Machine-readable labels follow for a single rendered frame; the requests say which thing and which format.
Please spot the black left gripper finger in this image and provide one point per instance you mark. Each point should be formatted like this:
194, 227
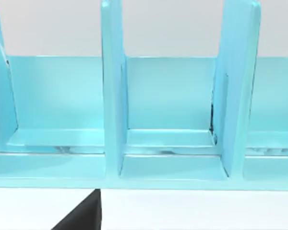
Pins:
86, 213

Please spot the light blue rack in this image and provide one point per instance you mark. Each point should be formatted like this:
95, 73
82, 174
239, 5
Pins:
158, 107

